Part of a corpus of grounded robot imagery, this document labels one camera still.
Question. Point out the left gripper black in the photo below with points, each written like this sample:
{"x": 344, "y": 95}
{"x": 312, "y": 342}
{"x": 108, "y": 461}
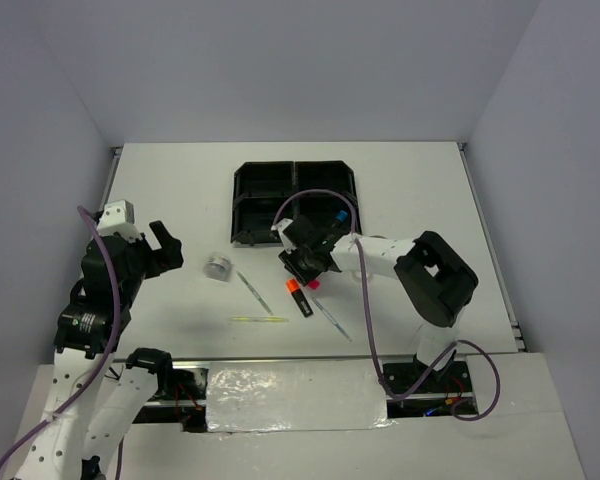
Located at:
{"x": 161, "y": 260}

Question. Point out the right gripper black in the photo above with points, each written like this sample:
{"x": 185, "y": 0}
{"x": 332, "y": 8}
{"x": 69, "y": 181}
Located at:
{"x": 290, "y": 260}

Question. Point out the blue cap black highlighter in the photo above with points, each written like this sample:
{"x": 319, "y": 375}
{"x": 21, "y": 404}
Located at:
{"x": 341, "y": 222}

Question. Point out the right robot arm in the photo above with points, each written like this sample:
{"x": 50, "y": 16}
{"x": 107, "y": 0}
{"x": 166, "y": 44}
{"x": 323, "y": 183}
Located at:
{"x": 437, "y": 281}

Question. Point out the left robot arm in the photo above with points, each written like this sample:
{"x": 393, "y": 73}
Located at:
{"x": 75, "y": 438}

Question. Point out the clear pen blue ink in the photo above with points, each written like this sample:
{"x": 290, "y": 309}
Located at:
{"x": 331, "y": 319}

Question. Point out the small clear tape roll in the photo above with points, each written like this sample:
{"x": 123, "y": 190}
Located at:
{"x": 359, "y": 276}

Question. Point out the silver tape roll in case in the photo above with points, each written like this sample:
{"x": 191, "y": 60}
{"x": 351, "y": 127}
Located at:
{"x": 218, "y": 267}

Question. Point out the clear pen grey stripes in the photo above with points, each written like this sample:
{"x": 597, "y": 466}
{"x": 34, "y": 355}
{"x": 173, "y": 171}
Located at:
{"x": 255, "y": 293}

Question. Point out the yellow-green clear pen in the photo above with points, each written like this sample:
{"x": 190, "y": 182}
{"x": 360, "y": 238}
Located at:
{"x": 252, "y": 319}

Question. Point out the black four-compartment organizer tray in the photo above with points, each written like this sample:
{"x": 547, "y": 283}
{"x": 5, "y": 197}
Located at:
{"x": 298, "y": 188}

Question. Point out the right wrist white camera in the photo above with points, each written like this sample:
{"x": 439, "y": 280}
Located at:
{"x": 279, "y": 228}

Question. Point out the wrist white camera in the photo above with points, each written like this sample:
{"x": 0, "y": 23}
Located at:
{"x": 117, "y": 218}
{"x": 279, "y": 228}

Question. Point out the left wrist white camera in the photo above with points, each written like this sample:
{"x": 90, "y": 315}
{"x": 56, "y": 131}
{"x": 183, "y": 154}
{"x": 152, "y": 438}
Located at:
{"x": 117, "y": 218}

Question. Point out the aluminium rail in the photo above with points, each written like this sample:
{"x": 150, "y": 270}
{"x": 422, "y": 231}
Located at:
{"x": 186, "y": 386}

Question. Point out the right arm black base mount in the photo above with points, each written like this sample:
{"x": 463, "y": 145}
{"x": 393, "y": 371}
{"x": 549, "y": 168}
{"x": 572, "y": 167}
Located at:
{"x": 451, "y": 379}

